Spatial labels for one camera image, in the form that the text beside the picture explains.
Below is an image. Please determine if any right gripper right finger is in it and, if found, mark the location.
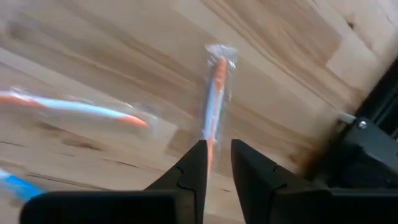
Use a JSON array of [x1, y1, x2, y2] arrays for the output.
[[230, 139, 398, 224]]

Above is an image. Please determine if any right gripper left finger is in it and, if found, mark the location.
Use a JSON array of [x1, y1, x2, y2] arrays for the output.
[[19, 139, 208, 224]]

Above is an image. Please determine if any blue toothbrush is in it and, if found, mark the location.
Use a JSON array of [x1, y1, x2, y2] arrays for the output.
[[0, 167, 46, 203]]

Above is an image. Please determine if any white toothbrush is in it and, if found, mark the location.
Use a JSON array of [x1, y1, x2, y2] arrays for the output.
[[0, 86, 150, 129]]

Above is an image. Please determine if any orange toothbrush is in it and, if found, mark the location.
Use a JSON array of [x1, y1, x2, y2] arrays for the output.
[[200, 43, 239, 170]]

